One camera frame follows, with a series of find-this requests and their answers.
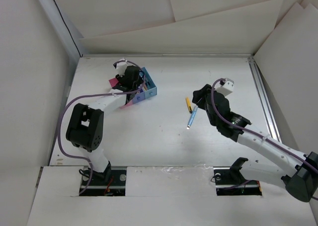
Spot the aluminium rail right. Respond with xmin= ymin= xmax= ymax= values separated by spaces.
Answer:
xmin=247 ymin=56 xmax=281 ymax=142

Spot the pink container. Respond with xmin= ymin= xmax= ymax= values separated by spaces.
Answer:
xmin=108 ymin=77 xmax=134 ymax=110

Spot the light blue cutter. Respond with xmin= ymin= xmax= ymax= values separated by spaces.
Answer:
xmin=186 ymin=105 xmax=198 ymax=130

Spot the light blue container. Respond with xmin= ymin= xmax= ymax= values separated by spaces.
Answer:
xmin=142 ymin=67 xmax=158 ymax=99

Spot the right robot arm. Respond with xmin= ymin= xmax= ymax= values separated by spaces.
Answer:
xmin=192 ymin=78 xmax=318 ymax=203

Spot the dark blue container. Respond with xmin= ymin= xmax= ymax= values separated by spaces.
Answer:
xmin=132 ymin=92 xmax=146 ymax=104

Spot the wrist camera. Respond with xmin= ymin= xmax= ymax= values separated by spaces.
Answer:
xmin=216 ymin=78 xmax=235 ymax=97
xmin=113 ymin=58 xmax=128 ymax=76

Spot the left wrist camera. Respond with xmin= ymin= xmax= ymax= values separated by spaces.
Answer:
xmin=113 ymin=58 xmax=128 ymax=76

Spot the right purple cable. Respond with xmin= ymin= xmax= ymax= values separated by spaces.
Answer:
xmin=210 ymin=77 xmax=318 ymax=201

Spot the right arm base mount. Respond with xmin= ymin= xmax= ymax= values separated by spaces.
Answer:
xmin=210 ymin=157 xmax=262 ymax=196

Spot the yellow utility knife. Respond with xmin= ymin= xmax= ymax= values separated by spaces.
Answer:
xmin=185 ymin=97 xmax=192 ymax=113

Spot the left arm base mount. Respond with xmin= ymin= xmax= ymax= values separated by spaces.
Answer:
xmin=79 ymin=167 xmax=127 ymax=197

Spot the aluminium post left corner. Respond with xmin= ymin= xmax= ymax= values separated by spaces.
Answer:
xmin=38 ymin=0 xmax=86 ymax=64

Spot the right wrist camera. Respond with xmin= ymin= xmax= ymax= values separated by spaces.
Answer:
xmin=216 ymin=78 xmax=235 ymax=97

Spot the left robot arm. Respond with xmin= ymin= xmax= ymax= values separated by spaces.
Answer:
xmin=66 ymin=62 xmax=145 ymax=185

